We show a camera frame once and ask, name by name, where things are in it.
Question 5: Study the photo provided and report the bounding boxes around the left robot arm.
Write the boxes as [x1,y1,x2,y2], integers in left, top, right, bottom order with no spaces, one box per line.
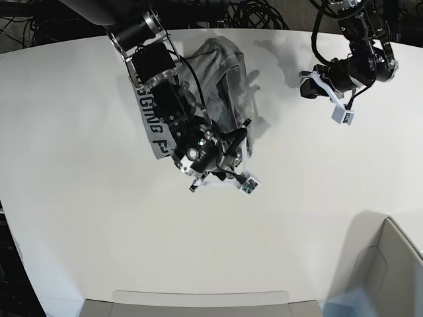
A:
[311,1,399,110]

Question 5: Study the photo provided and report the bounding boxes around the grey plastic bin front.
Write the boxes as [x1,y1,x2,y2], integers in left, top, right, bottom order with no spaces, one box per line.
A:
[79,290,323,316]

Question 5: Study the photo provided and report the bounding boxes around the grey T-shirt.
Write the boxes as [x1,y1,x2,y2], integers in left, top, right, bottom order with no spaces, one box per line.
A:
[134,36,254,160]

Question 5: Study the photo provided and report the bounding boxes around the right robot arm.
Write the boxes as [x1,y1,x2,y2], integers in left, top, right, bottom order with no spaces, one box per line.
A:
[66,1,258,195]

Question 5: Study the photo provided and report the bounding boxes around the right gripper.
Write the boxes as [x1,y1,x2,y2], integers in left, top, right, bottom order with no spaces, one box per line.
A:
[171,118,252,193]

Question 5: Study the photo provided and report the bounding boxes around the coiled black floor cables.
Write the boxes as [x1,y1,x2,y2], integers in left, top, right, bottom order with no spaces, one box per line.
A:
[188,0,291,31]

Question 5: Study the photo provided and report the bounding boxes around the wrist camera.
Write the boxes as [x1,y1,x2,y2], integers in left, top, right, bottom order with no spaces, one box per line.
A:
[239,175,260,196]
[332,106,355,125]

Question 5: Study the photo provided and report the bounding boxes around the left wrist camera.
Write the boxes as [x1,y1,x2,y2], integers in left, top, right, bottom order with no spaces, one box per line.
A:
[332,106,355,125]

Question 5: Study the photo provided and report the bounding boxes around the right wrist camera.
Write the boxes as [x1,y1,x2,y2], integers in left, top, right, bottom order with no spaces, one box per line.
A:
[239,175,260,196]

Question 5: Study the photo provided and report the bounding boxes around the grey plastic bin right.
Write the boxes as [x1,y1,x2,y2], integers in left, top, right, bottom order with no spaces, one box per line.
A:
[321,217,422,316]

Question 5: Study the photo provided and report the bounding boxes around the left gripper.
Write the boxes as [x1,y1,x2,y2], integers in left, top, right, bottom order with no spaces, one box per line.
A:
[299,57,369,110]

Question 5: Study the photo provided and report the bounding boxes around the grey plastic bin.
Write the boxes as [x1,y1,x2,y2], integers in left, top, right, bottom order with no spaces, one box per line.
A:
[79,290,323,316]
[321,217,422,316]

